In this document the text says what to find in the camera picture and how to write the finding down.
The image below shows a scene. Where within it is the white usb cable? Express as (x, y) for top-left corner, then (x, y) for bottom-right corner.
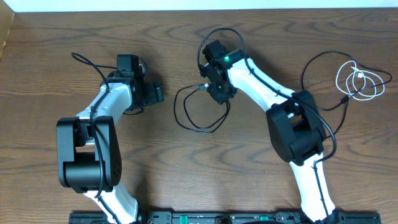
(335, 60), (386, 101)

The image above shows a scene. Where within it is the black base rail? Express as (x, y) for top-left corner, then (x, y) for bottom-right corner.
(68, 210), (382, 224)

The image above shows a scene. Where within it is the black usb cable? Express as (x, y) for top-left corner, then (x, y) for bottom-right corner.
(300, 50), (393, 136)
(173, 82), (231, 134)

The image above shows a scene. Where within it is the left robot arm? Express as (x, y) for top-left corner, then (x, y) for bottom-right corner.
(56, 54), (164, 223)

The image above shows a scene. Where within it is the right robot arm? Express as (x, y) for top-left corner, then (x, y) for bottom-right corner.
(198, 40), (339, 223)

